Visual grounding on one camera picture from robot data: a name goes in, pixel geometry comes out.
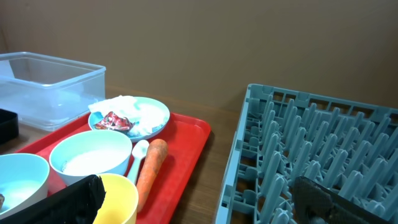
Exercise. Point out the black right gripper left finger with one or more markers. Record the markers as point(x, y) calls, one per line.
point(75, 204)

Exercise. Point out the light blue rice bowl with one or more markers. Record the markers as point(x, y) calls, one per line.
point(90, 141)

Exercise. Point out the black square bin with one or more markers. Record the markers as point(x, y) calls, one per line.
point(9, 128)

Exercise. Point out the orange carrot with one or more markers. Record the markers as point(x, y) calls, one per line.
point(156, 154)

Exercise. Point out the white plastic spoon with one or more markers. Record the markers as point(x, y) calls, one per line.
point(139, 152)

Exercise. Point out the mint green bowl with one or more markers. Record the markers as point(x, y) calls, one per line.
point(24, 181)

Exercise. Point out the white rice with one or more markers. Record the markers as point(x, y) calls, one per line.
point(91, 162)

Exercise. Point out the clear plastic bin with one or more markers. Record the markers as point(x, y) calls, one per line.
point(49, 92)

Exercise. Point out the white tissue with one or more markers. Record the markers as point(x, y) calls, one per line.
point(124, 106)

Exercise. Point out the light blue plate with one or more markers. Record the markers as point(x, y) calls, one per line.
point(155, 113)

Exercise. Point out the red snack wrapper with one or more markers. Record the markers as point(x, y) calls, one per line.
point(114, 122)

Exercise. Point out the yellow plastic cup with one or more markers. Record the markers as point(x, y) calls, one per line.
point(120, 202)

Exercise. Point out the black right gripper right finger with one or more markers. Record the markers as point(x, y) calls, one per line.
point(314, 203)

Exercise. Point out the brown mushroom piece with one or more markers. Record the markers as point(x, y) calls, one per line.
point(2, 198)

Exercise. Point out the grey dishwasher rack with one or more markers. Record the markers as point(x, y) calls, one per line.
point(346, 146)

